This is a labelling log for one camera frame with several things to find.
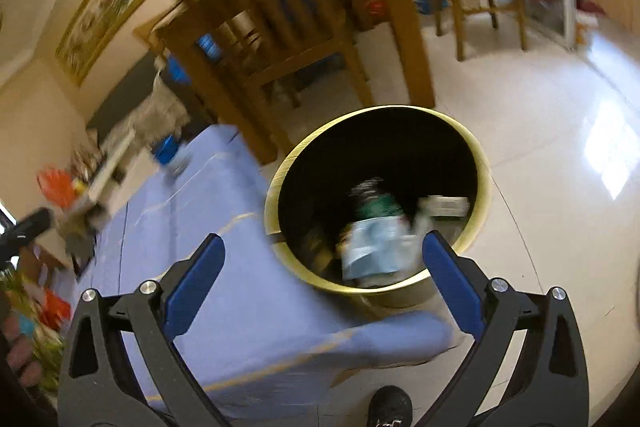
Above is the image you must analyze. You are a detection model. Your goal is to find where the black shoe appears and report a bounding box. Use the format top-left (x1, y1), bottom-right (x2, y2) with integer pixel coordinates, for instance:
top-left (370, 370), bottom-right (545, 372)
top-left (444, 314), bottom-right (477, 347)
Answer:
top-left (367, 385), bottom-right (414, 427)

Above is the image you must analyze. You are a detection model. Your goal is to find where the wooden slat-back chair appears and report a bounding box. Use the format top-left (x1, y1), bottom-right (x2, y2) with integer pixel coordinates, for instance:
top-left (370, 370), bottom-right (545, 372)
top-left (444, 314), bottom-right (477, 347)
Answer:
top-left (149, 0), bottom-right (375, 164)

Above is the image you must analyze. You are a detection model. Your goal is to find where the wooden dining table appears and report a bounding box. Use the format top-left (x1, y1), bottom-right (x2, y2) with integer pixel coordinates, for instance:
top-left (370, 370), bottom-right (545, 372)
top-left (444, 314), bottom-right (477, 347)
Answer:
top-left (270, 0), bottom-right (437, 108)

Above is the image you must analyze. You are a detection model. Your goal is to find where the orange packet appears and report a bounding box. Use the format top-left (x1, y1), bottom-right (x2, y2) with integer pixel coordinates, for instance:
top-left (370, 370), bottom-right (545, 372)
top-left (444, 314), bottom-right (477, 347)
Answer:
top-left (36, 166), bottom-right (77, 208)

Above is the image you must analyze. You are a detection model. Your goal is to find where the glass jar with blue lid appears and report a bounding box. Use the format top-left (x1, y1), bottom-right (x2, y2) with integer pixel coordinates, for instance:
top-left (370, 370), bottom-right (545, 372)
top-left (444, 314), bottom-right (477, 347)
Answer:
top-left (152, 134), bottom-right (194, 178)

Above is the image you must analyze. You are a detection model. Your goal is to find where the gold framed painting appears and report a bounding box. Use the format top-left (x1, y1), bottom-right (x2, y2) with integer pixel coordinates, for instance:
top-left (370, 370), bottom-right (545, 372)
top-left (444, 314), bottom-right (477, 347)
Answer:
top-left (54, 0), bottom-right (151, 88)

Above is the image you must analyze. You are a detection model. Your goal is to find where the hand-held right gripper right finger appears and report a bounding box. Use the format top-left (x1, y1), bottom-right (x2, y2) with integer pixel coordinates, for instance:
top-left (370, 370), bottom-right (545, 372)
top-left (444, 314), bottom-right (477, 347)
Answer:
top-left (414, 229), bottom-right (592, 427)

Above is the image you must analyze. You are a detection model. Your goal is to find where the colourful printed bag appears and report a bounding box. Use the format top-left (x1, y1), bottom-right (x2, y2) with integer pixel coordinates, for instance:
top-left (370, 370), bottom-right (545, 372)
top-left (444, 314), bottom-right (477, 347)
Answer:
top-left (0, 267), bottom-right (71, 390)

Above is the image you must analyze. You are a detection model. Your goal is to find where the white cabinet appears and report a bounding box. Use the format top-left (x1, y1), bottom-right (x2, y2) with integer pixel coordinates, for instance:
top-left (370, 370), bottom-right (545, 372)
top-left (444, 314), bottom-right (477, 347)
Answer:
top-left (60, 127), bottom-right (138, 268)

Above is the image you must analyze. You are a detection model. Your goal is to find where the person's left hand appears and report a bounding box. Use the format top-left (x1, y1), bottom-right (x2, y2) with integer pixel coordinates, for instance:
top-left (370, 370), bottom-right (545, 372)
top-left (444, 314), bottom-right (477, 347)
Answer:
top-left (4, 314), bottom-right (46, 389)

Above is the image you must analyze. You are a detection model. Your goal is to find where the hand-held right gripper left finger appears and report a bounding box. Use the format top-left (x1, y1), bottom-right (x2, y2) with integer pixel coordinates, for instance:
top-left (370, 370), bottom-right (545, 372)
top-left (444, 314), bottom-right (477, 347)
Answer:
top-left (57, 233), bottom-right (235, 427)

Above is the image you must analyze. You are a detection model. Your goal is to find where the white carton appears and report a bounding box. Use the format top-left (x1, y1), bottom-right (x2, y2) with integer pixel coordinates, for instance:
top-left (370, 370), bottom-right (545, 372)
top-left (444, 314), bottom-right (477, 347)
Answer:
top-left (417, 196), bottom-right (471, 221)

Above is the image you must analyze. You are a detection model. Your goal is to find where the black bin with yellow rim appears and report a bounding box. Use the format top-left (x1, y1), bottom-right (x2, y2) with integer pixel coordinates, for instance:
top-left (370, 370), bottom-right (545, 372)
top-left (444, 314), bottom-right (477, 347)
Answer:
top-left (264, 105), bottom-right (494, 309)

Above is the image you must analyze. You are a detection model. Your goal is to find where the blue plastic bag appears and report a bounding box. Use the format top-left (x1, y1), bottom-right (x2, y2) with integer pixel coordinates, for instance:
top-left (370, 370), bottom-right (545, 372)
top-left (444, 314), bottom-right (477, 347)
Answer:
top-left (167, 56), bottom-right (194, 86)

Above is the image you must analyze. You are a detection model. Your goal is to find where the blue tablecloth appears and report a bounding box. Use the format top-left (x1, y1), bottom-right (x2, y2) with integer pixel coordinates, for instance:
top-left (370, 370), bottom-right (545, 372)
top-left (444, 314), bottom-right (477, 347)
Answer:
top-left (72, 124), bottom-right (455, 421)

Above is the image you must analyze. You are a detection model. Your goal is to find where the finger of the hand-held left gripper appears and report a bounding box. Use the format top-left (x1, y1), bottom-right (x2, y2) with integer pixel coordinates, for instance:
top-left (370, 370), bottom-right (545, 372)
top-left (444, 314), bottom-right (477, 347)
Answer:
top-left (0, 207), bottom-right (54, 258)

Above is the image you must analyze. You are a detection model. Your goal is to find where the blue face mask pack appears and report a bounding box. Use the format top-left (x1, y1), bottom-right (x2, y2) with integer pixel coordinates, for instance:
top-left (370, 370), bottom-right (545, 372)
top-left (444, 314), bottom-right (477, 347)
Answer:
top-left (340, 217), bottom-right (422, 284)

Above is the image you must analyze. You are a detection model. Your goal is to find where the green can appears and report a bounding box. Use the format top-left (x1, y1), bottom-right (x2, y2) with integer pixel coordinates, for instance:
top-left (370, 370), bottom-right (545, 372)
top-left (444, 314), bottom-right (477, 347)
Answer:
top-left (350, 179), bottom-right (407, 224)

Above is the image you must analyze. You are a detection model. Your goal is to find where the dark sofa with lace cover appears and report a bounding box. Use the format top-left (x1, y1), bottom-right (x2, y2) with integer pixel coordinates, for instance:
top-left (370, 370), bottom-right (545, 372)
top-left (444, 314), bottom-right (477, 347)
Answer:
top-left (87, 52), bottom-right (212, 148)

